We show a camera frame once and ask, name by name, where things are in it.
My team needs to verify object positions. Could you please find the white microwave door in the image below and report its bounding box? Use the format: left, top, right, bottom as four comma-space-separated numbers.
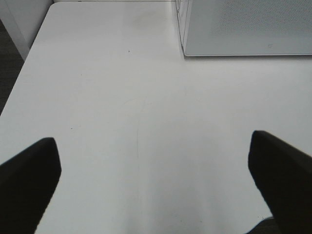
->
186, 0, 312, 56

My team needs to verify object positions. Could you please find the white microwave oven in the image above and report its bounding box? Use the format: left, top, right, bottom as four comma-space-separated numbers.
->
175, 0, 193, 56

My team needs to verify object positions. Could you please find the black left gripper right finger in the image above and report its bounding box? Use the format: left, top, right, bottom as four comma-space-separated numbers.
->
248, 130, 312, 234

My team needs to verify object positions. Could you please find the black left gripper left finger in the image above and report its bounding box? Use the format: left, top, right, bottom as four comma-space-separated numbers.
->
0, 137, 61, 234

